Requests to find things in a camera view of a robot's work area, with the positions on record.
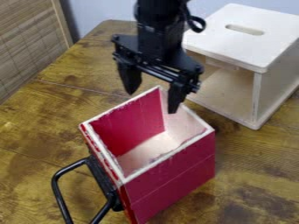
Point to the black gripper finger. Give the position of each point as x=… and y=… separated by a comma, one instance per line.
x=178, y=92
x=131, y=77

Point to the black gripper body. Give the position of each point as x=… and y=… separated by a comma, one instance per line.
x=155, y=52

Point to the red wooden drawer box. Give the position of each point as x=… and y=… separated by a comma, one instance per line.
x=158, y=155

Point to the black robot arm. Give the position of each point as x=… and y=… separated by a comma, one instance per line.
x=158, y=13

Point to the light wooden cabinet frame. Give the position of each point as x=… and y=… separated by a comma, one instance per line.
x=249, y=49

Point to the black metal drawer handle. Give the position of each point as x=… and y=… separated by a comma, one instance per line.
x=83, y=190

